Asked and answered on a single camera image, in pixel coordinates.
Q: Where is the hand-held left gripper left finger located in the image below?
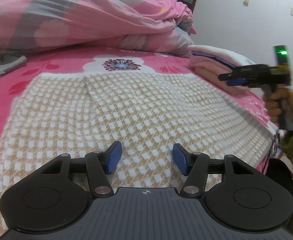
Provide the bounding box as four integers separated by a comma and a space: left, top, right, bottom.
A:
40, 141, 123, 197

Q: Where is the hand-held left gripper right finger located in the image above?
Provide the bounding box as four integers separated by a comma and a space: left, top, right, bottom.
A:
172, 143, 256, 197

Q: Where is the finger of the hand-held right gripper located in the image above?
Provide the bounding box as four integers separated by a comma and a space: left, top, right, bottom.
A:
218, 66, 250, 82
225, 78, 250, 87

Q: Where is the beige white houndstooth knit cardigan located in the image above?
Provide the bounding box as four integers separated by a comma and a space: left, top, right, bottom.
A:
0, 72, 274, 230

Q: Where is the person's right hand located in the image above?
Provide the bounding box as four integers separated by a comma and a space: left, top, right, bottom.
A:
265, 89, 293, 131

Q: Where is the white folded cloth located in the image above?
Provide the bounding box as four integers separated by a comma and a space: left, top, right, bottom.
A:
188, 44, 257, 68

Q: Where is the navy folded cloth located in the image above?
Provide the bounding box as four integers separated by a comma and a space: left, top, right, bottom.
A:
191, 51, 237, 68

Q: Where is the black rounded object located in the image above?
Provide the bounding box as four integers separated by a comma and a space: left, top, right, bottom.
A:
266, 158, 293, 233

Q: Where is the grey hoodie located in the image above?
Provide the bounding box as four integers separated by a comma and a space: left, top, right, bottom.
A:
0, 54, 27, 85

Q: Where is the pink grey floral quilt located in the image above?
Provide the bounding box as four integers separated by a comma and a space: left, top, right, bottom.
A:
0, 0, 197, 58

